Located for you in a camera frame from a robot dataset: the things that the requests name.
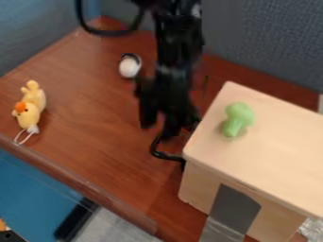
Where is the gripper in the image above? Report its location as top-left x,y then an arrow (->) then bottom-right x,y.
132,61 -> 202,141

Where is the white and black toy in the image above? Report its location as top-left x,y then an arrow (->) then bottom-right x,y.
117,52 -> 145,79

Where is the green toy broccoli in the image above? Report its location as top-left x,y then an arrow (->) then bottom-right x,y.
220,101 -> 258,138

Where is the cabinet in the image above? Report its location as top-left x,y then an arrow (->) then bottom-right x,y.
177,80 -> 323,242

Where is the grey tape strip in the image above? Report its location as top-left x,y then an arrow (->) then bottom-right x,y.
197,183 -> 263,242

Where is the yellow plush chick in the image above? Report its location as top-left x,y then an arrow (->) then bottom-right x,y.
9,79 -> 48,146

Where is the black cable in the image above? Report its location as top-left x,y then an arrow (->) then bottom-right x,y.
74,0 -> 146,37

